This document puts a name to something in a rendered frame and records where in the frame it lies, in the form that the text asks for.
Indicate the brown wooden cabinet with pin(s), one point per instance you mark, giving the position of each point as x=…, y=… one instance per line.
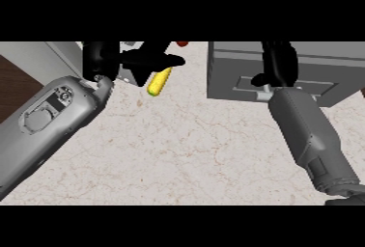
x=16, y=88

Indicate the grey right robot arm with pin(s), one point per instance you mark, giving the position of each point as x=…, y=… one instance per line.
x=310, y=141

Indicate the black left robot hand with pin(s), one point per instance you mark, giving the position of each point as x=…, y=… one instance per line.
x=102, y=59

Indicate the red round object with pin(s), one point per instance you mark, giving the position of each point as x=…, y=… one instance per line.
x=182, y=43

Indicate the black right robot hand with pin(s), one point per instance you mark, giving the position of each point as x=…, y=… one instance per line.
x=279, y=64

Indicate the pale grey appliance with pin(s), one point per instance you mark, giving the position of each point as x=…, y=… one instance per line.
x=47, y=58

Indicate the yellow corn cob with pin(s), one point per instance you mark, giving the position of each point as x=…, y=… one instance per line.
x=158, y=82

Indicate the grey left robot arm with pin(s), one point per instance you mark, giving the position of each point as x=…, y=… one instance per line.
x=44, y=128

